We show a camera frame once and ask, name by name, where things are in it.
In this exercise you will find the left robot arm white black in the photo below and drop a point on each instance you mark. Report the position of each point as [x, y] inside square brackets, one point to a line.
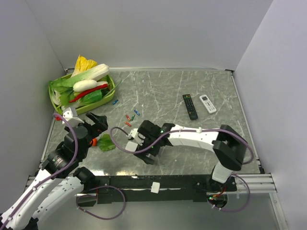
[59, 176]

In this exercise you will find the white air conditioner remote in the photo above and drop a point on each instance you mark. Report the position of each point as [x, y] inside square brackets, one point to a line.
[207, 104]

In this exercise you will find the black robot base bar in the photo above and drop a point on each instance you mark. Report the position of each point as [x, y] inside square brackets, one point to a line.
[145, 188]

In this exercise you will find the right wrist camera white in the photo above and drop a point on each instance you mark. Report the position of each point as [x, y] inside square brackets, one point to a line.
[134, 141]

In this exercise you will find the orange carrot toy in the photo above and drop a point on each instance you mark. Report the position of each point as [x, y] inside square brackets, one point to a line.
[104, 143]

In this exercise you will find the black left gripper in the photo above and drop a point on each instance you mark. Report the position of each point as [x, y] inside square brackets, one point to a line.
[100, 125]

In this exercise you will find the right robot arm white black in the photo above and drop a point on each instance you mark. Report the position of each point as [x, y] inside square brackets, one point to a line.
[228, 146]

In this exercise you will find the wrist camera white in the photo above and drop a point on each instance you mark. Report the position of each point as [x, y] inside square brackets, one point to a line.
[134, 141]
[70, 115]

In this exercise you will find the white radish toy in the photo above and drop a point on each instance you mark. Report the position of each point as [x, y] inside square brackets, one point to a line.
[84, 85]

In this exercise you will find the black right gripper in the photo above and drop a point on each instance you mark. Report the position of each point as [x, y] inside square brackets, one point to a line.
[142, 155]

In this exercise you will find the aluminium frame rail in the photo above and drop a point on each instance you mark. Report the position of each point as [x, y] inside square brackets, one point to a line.
[254, 183]

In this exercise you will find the napa cabbage toy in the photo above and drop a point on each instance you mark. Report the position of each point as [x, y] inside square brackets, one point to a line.
[88, 69]

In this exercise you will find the red chili pepper toy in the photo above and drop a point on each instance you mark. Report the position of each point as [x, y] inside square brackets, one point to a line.
[86, 92]

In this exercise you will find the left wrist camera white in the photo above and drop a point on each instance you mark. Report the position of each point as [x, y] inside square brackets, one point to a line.
[70, 115]

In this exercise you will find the green plastic basket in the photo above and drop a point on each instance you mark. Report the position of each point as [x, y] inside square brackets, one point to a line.
[87, 103]

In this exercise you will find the white battery cover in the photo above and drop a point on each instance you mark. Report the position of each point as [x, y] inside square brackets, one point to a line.
[155, 188]

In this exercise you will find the green leafy vegetable toy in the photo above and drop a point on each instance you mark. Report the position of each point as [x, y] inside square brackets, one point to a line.
[64, 92]

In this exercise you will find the black TV remote control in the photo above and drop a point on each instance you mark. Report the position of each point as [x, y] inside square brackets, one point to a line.
[190, 107]

